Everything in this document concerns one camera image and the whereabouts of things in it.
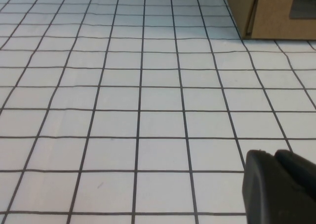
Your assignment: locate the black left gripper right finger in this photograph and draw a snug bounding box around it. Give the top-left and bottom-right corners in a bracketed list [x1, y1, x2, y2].
[275, 149, 316, 203]

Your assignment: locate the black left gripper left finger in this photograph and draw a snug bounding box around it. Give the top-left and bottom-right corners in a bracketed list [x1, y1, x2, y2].
[241, 149, 316, 224]

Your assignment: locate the brown cardboard shoe box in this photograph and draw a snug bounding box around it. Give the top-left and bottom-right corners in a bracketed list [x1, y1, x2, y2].
[223, 0, 316, 40]

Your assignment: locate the white black-grid tablecloth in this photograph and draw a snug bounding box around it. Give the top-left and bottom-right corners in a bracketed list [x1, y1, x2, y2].
[0, 0, 316, 224]

